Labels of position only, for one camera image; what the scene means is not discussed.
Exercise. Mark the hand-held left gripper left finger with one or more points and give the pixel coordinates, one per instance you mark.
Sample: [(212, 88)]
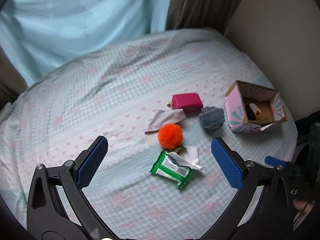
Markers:
[(92, 163)]

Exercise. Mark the light blue curtain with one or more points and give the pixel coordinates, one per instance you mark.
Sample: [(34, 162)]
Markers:
[(75, 17)]

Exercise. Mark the white tissue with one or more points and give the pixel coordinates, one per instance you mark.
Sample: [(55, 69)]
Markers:
[(192, 155)]

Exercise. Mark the orange fluffy pompom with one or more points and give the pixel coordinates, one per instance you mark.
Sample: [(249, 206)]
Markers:
[(170, 136)]

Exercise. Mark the black and white plush toy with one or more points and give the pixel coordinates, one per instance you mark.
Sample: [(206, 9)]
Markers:
[(251, 111)]

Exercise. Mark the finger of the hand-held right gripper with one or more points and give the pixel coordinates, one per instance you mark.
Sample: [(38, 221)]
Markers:
[(273, 160)]

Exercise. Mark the blue-grey fluffy scrunchie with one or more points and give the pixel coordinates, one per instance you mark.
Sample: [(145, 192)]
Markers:
[(211, 118)]

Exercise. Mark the green tissue pack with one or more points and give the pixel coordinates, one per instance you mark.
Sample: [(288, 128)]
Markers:
[(172, 171)]

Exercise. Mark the brown plush toy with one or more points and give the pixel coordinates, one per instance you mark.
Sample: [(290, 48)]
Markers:
[(263, 117)]

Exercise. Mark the magenta zip pouch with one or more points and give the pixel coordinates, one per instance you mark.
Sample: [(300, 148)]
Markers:
[(186, 101)]

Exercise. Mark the checked bedsheet with pink bows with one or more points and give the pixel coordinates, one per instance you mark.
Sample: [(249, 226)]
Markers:
[(100, 92)]

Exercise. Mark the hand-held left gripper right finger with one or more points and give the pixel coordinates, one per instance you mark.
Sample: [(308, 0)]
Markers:
[(227, 167)]

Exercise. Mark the brown curtain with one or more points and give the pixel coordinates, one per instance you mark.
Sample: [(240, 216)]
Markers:
[(202, 2)]

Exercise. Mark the grey cleaning cloth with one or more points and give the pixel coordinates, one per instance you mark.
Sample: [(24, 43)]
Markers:
[(162, 120)]

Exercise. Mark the pink striped cardboard box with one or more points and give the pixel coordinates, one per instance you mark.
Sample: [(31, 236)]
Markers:
[(235, 113)]

